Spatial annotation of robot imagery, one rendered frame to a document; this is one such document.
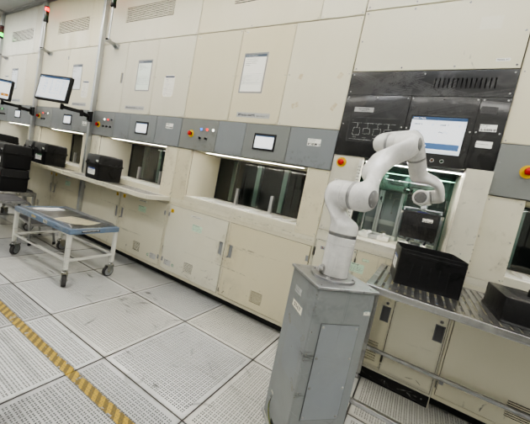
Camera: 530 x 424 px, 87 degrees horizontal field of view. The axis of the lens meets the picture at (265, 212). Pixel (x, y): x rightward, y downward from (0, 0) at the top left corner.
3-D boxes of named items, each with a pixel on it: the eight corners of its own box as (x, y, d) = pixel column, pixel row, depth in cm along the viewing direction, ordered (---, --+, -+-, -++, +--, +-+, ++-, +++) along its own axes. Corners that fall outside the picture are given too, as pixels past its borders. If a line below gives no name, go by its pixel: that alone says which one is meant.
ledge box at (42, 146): (29, 161, 353) (32, 140, 350) (55, 164, 378) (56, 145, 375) (42, 164, 339) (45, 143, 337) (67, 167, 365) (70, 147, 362)
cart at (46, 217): (2, 253, 258) (8, 202, 253) (64, 246, 304) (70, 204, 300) (60, 288, 215) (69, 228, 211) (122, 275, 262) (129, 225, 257)
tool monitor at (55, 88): (32, 107, 294) (36, 71, 290) (82, 121, 338) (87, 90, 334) (50, 108, 274) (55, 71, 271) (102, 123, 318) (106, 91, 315)
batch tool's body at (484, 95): (289, 345, 202) (350, 68, 183) (327, 307, 285) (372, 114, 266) (426, 413, 160) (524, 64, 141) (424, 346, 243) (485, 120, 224)
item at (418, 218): (394, 240, 193) (404, 194, 189) (399, 236, 210) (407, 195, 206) (435, 249, 180) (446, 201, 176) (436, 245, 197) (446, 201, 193)
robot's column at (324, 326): (278, 465, 113) (318, 286, 105) (261, 409, 139) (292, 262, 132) (338, 459, 120) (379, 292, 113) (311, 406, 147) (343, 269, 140)
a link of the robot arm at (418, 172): (441, 149, 144) (444, 197, 159) (406, 155, 152) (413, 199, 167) (442, 157, 138) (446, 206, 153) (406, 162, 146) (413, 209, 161)
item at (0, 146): (-10, 163, 314) (-8, 140, 312) (21, 166, 339) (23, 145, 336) (0, 166, 300) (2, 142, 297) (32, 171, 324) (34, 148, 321)
